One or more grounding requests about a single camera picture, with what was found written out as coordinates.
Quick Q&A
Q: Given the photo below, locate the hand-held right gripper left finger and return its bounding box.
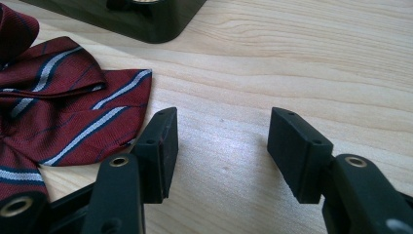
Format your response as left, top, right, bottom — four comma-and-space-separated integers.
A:
81, 106, 179, 234

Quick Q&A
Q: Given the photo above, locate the black box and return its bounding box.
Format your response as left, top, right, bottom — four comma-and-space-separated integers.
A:
19, 0, 207, 45

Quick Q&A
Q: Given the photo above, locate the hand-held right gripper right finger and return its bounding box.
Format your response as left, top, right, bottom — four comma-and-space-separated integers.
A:
266, 106, 413, 234

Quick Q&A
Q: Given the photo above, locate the red striped necktie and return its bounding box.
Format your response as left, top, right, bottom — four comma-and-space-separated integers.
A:
0, 2, 153, 203

